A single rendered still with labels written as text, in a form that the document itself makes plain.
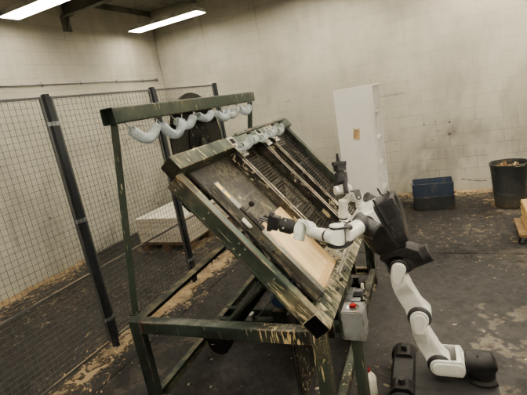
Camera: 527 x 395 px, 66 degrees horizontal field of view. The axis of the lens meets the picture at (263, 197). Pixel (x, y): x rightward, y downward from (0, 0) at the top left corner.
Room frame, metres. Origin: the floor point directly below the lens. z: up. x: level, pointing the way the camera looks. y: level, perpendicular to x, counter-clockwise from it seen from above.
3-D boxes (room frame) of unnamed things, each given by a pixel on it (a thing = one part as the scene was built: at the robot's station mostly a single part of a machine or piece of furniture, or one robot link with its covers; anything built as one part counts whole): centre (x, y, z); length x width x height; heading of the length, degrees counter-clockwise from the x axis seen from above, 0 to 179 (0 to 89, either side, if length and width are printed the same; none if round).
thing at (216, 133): (3.36, 0.42, 1.85); 0.80 x 0.06 x 0.80; 157
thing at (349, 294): (2.43, -0.49, 0.69); 0.50 x 0.14 x 0.24; 157
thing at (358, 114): (6.40, -1.70, 1.03); 0.61 x 0.58 x 2.05; 153
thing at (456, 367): (2.27, -0.99, 0.28); 0.21 x 0.20 x 0.13; 67
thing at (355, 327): (2.00, -0.38, 0.84); 0.12 x 0.12 x 0.18; 67
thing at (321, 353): (3.28, 0.00, 0.41); 2.20 x 1.38 x 0.83; 157
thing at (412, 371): (2.28, -0.96, 0.19); 0.64 x 0.52 x 0.33; 67
